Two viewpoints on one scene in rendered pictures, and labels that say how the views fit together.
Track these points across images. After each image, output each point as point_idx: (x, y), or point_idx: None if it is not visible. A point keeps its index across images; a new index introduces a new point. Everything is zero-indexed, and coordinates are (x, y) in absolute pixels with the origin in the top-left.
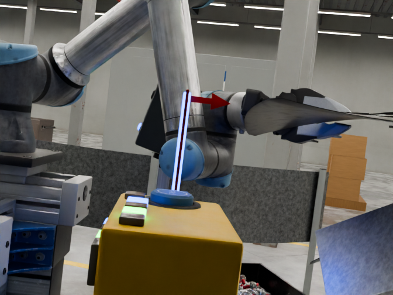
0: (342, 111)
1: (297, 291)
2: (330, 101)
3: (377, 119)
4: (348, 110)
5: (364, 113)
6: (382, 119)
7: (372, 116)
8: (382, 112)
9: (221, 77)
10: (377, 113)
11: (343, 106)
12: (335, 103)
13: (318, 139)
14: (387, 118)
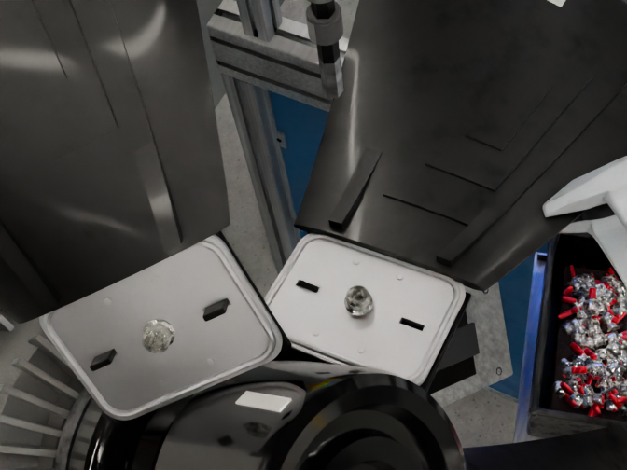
0: (565, 186)
1: (605, 419)
2: (618, 159)
3: (328, 116)
4: (560, 200)
5: (430, 155)
6: (326, 127)
7: (341, 110)
8: (461, 234)
9: None
10: (467, 226)
11: (578, 186)
12: (600, 171)
13: None
14: (330, 144)
